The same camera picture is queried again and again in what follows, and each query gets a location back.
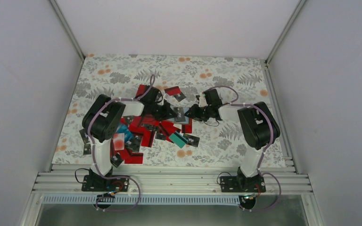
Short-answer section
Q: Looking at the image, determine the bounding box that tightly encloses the teal card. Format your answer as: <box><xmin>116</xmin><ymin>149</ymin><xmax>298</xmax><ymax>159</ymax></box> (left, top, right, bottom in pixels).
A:
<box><xmin>168</xmin><ymin>131</ymin><xmax>188</xmax><ymax>148</ymax></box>

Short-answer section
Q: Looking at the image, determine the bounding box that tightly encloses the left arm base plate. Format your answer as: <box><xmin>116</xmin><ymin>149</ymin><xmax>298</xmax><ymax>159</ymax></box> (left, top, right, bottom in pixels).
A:
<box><xmin>81</xmin><ymin>175</ymin><xmax>129</xmax><ymax>192</ymax></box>

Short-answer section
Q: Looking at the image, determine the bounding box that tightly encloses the red card near holder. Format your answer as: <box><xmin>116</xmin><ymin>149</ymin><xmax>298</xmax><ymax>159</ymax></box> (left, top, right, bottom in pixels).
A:
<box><xmin>181</xmin><ymin>119</ymin><xmax>193</xmax><ymax>134</ymax></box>

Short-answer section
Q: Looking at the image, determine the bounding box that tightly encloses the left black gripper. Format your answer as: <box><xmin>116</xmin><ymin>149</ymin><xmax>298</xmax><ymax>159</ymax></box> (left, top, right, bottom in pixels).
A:
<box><xmin>150</xmin><ymin>102</ymin><xmax>177</xmax><ymax>121</ymax></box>

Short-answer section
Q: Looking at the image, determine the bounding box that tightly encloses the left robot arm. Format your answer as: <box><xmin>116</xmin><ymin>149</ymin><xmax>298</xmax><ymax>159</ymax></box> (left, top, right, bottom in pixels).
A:
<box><xmin>82</xmin><ymin>85</ymin><xmax>176</xmax><ymax>191</ymax></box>

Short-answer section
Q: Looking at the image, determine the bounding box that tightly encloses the red card bottom front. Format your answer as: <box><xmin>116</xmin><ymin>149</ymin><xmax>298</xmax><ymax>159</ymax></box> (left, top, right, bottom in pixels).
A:
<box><xmin>124</xmin><ymin>153</ymin><xmax>144</xmax><ymax>164</ymax></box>

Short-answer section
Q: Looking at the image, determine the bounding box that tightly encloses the red card pile centre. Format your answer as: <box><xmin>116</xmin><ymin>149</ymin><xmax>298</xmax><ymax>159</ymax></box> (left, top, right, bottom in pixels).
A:
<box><xmin>120</xmin><ymin>116</ymin><xmax>181</xmax><ymax>147</ymax></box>

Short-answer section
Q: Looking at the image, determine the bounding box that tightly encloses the black vip card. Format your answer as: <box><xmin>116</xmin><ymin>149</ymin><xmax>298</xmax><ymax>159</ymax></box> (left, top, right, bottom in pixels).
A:
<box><xmin>83</xmin><ymin>144</ymin><xmax>91</xmax><ymax>155</ymax></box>
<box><xmin>79</xmin><ymin>129</ymin><xmax>90</xmax><ymax>145</ymax></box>
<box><xmin>173</xmin><ymin>107</ymin><xmax>186</xmax><ymax>123</ymax></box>
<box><xmin>110</xmin><ymin>153</ymin><xmax>124</xmax><ymax>168</ymax></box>
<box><xmin>183</xmin><ymin>134</ymin><xmax>200</xmax><ymax>147</ymax></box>
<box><xmin>173</xmin><ymin>92</ymin><xmax>186</xmax><ymax>102</ymax></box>

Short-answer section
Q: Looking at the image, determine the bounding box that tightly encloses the red card far left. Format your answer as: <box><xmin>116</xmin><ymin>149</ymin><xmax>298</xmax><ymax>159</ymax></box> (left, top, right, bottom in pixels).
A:
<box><xmin>135</xmin><ymin>84</ymin><xmax>149</xmax><ymax>98</ymax></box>

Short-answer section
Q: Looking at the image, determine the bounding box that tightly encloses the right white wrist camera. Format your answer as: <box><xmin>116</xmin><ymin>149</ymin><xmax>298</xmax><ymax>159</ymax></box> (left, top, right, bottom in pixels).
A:
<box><xmin>198</xmin><ymin>95</ymin><xmax>207</xmax><ymax>107</ymax></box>

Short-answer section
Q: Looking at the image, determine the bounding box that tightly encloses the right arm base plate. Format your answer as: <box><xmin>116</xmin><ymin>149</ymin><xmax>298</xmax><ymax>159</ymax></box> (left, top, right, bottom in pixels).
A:
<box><xmin>219</xmin><ymin>175</ymin><xmax>266</xmax><ymax>193</ymax></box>

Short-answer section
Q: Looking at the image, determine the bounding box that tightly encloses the red card far centre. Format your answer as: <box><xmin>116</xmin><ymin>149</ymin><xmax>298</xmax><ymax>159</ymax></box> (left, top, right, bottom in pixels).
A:
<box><xmin>164</xmin><ymin>86</ymin><xmax>181</xmax><ymax>96</ymax></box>

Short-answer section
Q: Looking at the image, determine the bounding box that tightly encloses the aluminium rail frame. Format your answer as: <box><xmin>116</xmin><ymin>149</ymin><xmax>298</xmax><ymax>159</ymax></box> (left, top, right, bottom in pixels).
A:
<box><xmin>20</xmin><ymin>160</ymin><xmax>323</xmax><ymax>226</ymax></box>

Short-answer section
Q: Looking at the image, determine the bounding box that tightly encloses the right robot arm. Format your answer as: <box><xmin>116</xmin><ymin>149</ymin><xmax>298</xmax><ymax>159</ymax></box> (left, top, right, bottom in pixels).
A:
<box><xmin>185</xmin><ymin>86</ymin><xmax>281</xmax><ymax>192</ymax></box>

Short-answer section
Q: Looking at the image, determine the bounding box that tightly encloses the brown leather card holder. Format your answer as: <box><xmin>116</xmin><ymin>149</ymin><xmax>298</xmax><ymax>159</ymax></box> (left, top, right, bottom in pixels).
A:
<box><xmin>166</xmin><ymin>105</ymin><xmax>190</xmax><ymax>125</ymax></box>

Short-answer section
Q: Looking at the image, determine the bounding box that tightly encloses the blue card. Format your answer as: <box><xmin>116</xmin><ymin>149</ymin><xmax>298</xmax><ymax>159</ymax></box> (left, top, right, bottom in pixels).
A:
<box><xmin>115</xmin><ymin>123</ymin><xmax>134</xmax><ymax>142</ymax></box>

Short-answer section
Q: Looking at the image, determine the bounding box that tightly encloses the black VIP card under red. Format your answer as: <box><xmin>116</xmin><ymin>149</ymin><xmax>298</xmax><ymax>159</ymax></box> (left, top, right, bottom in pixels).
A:
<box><xmin>173</xmin><ymin>92</ymin><xmax>186</xmax><ymax>102</ymax></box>

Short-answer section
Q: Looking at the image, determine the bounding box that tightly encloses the white card red blot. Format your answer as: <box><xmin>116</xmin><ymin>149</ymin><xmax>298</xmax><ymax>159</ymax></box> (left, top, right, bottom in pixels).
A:
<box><xmin>112</xmin><ymin>133</ymin><xmax>125</xmax><ymax>151</ymax></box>

